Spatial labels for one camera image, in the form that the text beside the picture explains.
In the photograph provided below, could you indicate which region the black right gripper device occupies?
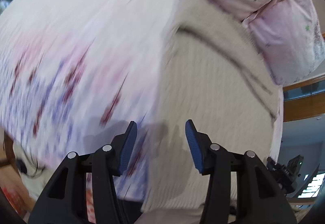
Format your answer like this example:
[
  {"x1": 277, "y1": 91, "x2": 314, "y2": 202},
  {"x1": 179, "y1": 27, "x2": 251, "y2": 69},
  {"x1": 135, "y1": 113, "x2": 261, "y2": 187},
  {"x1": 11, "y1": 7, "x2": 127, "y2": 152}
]
[{"x1": 267, "y1": 155, "x2": 304, "y2": 195}]

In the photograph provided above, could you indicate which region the pink floral bed sheet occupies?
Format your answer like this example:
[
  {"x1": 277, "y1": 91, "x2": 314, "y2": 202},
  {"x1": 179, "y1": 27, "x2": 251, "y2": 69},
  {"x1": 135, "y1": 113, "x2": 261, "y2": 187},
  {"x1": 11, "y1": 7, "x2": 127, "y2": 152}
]
[{"x1": 0, "y1": 0, "x2": 284, "y2": 224}]

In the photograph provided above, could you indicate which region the cream knitted garment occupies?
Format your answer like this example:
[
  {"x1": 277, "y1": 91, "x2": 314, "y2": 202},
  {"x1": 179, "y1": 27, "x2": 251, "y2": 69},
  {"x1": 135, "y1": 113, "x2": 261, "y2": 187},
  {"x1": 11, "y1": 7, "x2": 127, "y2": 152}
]
[{"x1": 143, "y1": 0, "x2": 279, "y2": 212}]

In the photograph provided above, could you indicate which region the pink floral pillow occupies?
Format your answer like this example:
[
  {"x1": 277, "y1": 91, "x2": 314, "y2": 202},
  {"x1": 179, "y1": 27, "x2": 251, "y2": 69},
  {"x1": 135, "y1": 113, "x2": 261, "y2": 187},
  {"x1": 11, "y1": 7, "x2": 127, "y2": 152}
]
[{"x1": 122, "y1": 0, "x2": 325, "y2": 86}]

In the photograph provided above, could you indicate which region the black cable with plug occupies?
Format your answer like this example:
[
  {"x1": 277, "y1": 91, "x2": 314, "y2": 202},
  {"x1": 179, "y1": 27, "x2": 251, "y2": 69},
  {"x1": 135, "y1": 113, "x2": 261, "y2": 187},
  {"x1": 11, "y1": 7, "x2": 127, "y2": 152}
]
[{"x1": 15, "y1": 150, "x2": 46, "y2": 178}]

